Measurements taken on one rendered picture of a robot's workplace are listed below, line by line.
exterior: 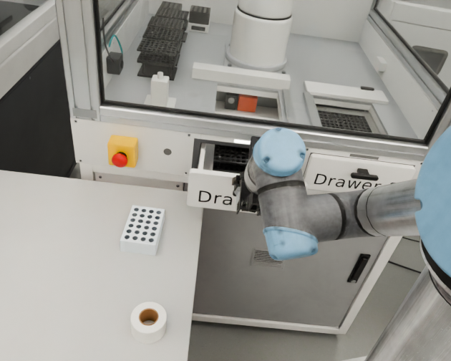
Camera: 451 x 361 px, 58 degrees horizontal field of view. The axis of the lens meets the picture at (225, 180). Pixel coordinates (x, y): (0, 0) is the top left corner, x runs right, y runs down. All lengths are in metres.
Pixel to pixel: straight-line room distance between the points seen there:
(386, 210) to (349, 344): 1.36
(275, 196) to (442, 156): 0.34
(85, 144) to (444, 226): 0.99
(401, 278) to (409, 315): 1.87
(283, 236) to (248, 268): 0.87
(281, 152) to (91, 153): 0.69
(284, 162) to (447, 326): 0.33
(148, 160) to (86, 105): 0.22
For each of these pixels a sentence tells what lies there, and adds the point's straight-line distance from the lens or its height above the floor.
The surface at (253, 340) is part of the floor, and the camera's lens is 1.78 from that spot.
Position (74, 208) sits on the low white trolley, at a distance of 1.12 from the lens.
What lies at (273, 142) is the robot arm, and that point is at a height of 1.21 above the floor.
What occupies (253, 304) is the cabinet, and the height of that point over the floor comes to 0.19.
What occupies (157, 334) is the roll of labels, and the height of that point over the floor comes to 0.78.
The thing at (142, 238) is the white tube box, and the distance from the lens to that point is 0.99.
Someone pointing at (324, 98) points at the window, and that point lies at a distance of 1.06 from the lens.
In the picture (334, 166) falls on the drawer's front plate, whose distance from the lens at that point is 1.13.
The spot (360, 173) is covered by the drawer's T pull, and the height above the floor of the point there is 0.91.
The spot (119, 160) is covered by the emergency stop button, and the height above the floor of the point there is 0.88.
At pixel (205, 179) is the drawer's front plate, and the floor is 0.91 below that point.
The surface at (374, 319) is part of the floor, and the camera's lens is 2.02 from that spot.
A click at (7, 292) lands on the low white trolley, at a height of 0.76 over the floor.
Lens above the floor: 1.52
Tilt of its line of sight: 39 degrees down
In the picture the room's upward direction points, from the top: 9 degrees clockwise
